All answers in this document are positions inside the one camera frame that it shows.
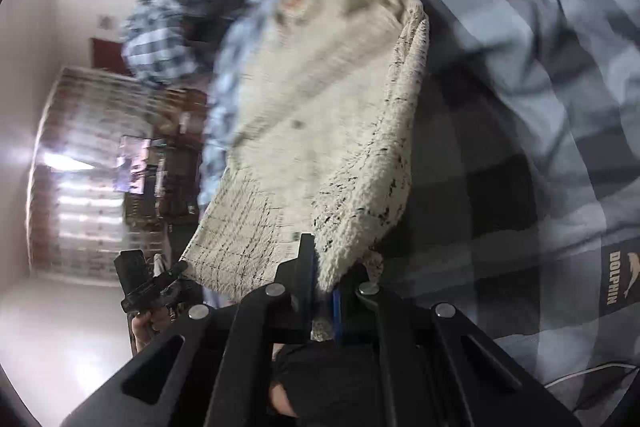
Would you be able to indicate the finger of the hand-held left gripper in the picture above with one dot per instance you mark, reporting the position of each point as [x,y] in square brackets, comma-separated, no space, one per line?
[170,275]

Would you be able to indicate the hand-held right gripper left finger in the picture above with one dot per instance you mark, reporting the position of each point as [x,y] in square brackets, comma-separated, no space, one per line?
[300,277]

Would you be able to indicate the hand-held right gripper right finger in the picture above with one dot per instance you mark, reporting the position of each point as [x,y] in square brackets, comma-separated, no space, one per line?
[336,312]

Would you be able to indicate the cream plaid shirt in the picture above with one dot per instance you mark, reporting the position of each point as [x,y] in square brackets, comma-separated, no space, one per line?
[325,107]

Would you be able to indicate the person's left hand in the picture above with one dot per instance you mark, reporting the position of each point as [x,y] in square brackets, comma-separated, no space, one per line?
[144,331]

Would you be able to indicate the person's dark clothing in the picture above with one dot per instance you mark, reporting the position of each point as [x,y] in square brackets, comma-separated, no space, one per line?
[325,377]

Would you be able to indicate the person's leg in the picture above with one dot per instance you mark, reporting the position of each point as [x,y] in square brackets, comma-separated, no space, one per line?
[280,399]

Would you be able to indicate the cluttered wooden desk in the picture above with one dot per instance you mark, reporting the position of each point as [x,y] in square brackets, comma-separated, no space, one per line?
[180,167]

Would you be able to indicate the computer monitor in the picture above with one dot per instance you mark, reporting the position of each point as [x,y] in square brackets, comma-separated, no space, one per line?
[134,162]

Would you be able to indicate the patterned curtain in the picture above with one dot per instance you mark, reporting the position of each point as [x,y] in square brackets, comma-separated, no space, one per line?
[85,132]

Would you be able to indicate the red-brown door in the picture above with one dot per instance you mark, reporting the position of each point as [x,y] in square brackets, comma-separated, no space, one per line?
[105,54]

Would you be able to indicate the checkered quilt pile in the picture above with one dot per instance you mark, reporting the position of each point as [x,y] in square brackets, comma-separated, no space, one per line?
[160,42]

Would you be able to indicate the blue checkered bed blanket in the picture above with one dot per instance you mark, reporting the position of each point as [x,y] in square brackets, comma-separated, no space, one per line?
[525,57]

